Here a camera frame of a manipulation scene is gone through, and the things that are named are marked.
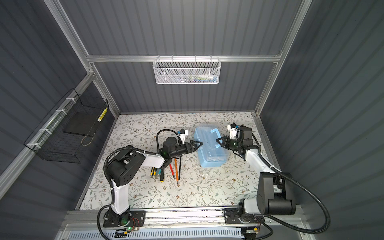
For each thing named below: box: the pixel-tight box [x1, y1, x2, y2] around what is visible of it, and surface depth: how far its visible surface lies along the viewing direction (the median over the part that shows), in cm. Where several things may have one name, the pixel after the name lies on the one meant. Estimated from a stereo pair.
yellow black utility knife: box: [150, 166, 157, 178], surface depth 90 cm
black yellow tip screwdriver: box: [160, 168, 165, 183], surface depth 88 cm
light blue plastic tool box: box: [194, 125, 228, 168], surface depth 88 cm
